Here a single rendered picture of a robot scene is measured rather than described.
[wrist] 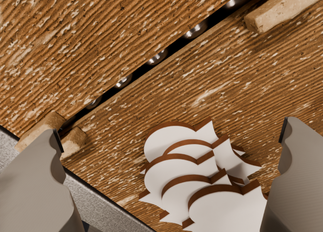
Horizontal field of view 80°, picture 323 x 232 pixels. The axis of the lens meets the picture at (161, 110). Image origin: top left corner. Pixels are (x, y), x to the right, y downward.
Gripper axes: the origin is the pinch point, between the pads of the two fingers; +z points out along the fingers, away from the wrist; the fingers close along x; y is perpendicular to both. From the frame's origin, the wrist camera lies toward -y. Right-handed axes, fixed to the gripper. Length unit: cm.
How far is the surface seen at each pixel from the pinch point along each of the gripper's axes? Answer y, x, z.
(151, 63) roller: -0.7, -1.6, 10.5
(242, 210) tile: 17.0, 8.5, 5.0
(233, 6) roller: -5.8, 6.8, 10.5
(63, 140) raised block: 6.5, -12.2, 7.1
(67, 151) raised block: 7.5, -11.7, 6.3
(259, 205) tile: 16.0, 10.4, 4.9
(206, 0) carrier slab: -6.3, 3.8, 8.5
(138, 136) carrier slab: 8.1, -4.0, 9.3
